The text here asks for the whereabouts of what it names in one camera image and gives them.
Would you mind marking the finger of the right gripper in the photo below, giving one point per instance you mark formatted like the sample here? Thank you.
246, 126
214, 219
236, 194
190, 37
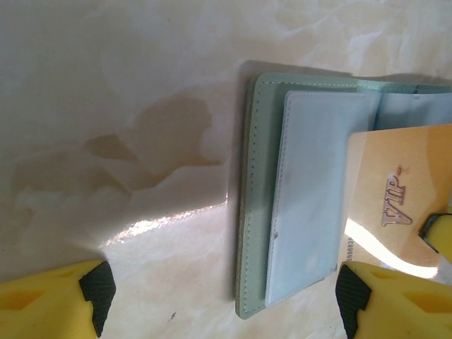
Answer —
443, 233

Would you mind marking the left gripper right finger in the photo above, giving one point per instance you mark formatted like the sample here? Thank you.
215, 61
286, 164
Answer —
406, 310

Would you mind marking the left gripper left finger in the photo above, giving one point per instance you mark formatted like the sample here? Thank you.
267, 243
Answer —
42, 303

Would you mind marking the gold VIP card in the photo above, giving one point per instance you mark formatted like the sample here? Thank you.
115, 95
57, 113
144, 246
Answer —
388, 159

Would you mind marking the green card holder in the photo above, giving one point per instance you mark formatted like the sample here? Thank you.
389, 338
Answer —
310, 176

